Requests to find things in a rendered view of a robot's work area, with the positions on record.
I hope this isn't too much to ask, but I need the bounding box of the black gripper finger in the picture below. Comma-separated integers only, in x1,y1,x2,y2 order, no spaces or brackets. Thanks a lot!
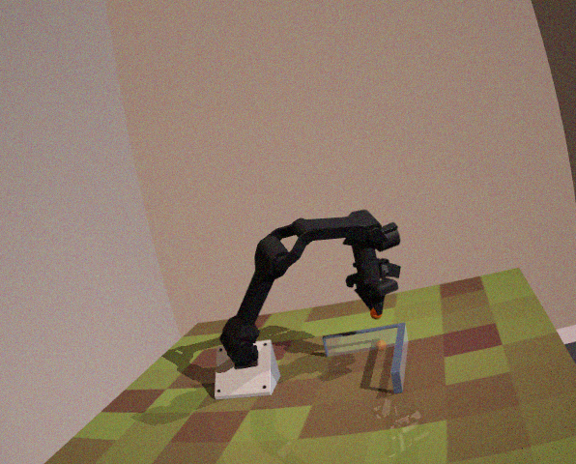
366,292,386,315
355,287,373,310

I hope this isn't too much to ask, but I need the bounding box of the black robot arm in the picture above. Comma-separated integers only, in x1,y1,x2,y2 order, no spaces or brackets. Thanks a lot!
220,209,400,369

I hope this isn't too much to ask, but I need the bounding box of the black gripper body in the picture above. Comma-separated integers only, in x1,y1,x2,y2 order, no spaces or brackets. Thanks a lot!
345,256,399,297

